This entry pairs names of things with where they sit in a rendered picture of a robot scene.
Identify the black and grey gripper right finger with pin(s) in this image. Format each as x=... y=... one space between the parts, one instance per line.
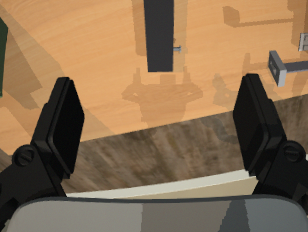
x=265 y=149

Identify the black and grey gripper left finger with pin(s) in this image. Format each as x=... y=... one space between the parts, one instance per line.
x=51 y=154

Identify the long black rectangular bar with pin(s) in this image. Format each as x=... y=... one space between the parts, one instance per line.
x=159 y=31

